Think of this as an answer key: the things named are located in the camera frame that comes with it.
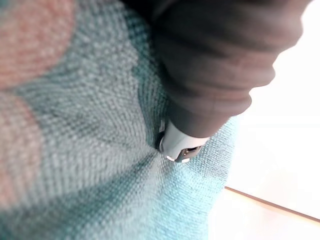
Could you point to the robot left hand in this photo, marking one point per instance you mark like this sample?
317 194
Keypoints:
212 62

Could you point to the teal and pink woven cushion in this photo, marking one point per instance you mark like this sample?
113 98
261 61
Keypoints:
87 130

